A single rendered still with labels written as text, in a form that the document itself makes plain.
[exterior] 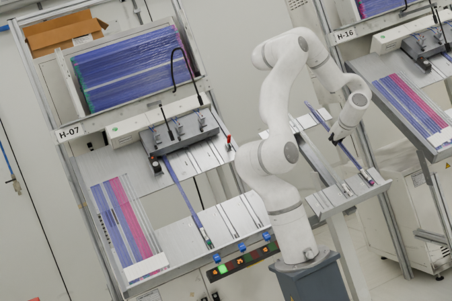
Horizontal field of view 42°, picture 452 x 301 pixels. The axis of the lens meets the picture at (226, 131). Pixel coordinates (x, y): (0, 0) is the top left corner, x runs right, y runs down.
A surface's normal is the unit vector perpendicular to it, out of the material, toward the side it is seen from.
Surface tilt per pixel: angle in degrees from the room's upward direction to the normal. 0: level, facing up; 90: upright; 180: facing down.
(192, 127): 47
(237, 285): 90
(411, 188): 90
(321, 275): 90
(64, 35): 80
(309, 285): 90
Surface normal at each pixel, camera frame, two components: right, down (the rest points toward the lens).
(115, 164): -0.02, -0.64
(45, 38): 0.26, -0.18
